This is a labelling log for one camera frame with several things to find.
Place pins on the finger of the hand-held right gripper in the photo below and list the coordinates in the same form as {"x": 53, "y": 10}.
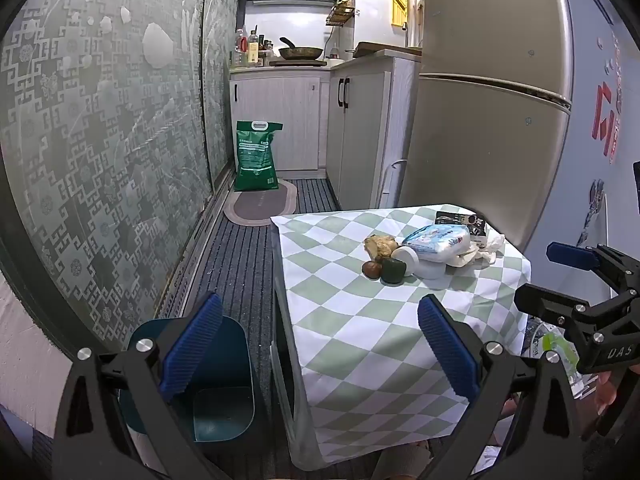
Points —
{"x": 572, "y": 256}
{"x": 550, "y": 302}

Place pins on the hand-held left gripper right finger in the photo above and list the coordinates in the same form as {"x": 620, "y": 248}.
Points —
{"x": 447, "y": 345}

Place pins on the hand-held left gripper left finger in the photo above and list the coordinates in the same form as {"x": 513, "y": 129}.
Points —
{"x": 192, "y": 345}

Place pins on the teal plastic bin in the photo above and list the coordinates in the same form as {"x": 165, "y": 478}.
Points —
{"x": 232, "y": 365}

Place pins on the blue white tissue packet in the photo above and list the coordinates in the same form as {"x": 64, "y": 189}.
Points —
{"x": 440, "y": 241}

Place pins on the person's right hand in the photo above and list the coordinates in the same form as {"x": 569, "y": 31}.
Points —
{"x": 612, "y": 390}

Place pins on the clear plastic bag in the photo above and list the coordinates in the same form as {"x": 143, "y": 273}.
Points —
{"x": 550, "y": 345}

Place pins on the white crumpled tissue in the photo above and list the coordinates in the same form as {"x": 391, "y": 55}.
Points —
{"x": 484, "y": 252}

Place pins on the dark green pepper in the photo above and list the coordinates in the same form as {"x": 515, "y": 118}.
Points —
{"x": 393, "y": 272}

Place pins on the dark striped floor runner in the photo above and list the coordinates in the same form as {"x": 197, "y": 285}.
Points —
{"x": 240, "y": 265}

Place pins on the green white checkered tablecloth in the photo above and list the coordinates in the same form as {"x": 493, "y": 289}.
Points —
{"x": 350, "y": 320}

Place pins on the brown round fruit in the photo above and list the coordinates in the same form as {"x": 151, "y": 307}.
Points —
{"x": 371, "y": 269}

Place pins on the black printed packet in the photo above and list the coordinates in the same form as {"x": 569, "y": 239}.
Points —
{"x": 460, "y": 221}

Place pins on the silver two-door refrigerator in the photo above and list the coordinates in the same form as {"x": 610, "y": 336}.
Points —
{"x": 480, "y": 135}

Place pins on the oval grey floor mat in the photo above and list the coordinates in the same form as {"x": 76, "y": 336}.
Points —
{"x": 260, "y": 205}

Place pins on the green rice bag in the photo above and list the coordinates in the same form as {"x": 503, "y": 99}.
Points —
{"x": 256, "y": 157}

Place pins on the frosted patterned glass door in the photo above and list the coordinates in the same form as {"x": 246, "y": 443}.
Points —
{"x": 100, "y": 160}

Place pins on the white tall kitchen cabinet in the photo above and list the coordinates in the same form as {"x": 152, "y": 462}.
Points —
{"x": 360, "y": 130}

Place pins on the white low kitchen cabinet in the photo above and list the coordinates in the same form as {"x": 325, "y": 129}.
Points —
{"x": 280, "y": 120}

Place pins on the wooden cutting board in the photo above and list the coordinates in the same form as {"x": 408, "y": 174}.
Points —
{"x": 385, "y": 49}

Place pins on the group of condiment bottles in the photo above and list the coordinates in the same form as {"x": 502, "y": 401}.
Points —
{"x": 250, "y": 50}

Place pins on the black frying pan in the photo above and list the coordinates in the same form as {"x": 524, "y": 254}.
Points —
{"x": 300, "y": 52}

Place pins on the red wall sticker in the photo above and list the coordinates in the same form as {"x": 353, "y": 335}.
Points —
{"x": 607, "y": 105}

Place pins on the yellow wall hanger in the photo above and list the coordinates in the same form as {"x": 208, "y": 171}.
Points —
{"x": 399, "y": 5}

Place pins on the wall spice rack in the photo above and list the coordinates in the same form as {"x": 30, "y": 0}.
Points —
{"x": 341, "y": 12}

